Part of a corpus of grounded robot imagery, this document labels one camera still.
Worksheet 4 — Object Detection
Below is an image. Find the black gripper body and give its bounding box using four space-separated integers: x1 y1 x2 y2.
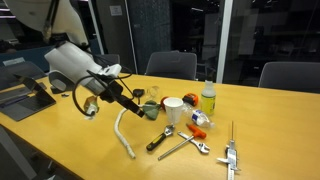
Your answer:
97 79 126 104

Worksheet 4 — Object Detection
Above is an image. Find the white paper cup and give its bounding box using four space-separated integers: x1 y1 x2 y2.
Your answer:
162 96 185 125

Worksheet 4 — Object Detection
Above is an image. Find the red fabric tulip flower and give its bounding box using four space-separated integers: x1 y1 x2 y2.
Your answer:
141 95 169 121

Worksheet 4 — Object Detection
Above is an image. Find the clear drinking glass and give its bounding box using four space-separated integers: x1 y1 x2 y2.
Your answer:
145 85 161 101

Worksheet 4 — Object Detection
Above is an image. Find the small beige green object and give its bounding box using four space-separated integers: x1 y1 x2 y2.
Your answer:
83 95 100 116

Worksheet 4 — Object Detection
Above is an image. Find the grey office chair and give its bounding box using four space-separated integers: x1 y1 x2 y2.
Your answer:
144 50 198 81
258 61 320 94

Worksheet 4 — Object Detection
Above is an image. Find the orange black tape measure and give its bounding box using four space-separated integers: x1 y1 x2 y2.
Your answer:
181 92 200 107

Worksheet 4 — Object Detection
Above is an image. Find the clear plastic water bottle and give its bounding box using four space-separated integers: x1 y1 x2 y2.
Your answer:
182 103 216 129

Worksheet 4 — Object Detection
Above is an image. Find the yellow liquid spray bottle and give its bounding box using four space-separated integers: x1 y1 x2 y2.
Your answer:
200 68 217 117

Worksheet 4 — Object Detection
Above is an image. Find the silver adjustable wrench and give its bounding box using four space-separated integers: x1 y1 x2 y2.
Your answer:
176 130 211 155

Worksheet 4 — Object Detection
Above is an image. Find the white paper door sign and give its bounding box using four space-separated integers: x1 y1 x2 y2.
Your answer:
109 4 123 17

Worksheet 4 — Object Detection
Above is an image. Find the open grey laptop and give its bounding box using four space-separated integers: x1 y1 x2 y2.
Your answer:
0 74 57 122

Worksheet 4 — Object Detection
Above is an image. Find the flat grey case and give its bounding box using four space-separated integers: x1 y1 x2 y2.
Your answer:
0 60 48 91

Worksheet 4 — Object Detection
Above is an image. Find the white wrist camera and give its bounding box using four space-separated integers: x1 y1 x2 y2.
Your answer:
98 63 123 78

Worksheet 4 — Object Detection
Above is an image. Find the white braided rope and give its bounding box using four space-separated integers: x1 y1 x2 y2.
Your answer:
113 105 145 160

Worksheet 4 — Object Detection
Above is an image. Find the black handled adjustable wrench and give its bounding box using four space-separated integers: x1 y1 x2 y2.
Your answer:
145 124 176 152

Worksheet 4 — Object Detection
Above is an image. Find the orange handled T wrench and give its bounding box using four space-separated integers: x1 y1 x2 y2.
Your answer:
157 123 208 161

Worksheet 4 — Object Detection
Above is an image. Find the white window post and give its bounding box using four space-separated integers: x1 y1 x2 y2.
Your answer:
215 0 234 84

